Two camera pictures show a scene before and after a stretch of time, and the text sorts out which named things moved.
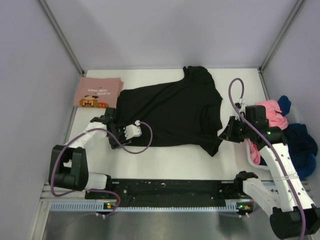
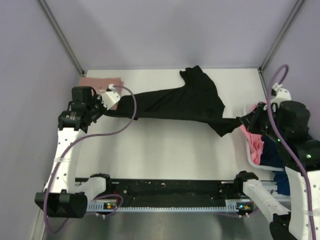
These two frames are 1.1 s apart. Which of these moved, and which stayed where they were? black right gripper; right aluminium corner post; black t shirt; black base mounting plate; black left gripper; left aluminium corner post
Moved: black right gripper; black left gripper; black t shirt
Stayed: left aluminium corner post; right aluminium corner post; black base mounting plate
